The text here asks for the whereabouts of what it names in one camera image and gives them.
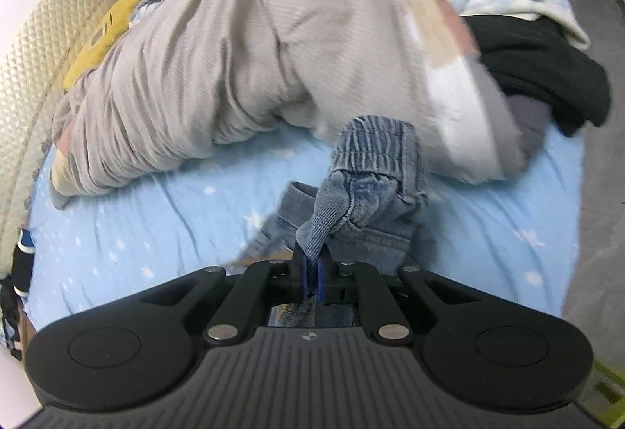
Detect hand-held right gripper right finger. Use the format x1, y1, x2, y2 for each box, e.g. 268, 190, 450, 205
315, 247, 486, 345

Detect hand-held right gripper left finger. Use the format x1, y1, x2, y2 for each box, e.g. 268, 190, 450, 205
139, 247, 316, 345

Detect grey-blue denim jeans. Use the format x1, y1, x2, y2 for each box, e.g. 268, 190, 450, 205
234, 116, 430, 327

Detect bed with blue star sheet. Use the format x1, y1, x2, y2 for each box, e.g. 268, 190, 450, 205
22, 0, 587, 327

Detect grey patchwork quilt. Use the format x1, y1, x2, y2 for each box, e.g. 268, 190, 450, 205
49, 0, 530, 210

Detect blue white patterned item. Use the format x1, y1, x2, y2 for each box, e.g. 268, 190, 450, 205
0, 312, 24, 354

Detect yellow-green object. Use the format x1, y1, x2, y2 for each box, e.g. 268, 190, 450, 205
588, 358, 625, 429

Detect black garment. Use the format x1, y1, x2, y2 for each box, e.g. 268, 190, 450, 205
461, 14, 613, 139

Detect yellow pillow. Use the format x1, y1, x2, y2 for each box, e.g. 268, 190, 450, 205
63, 0, 147, 91

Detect cream quilted headboard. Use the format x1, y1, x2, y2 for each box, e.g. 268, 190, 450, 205
0, 0, 123, 259

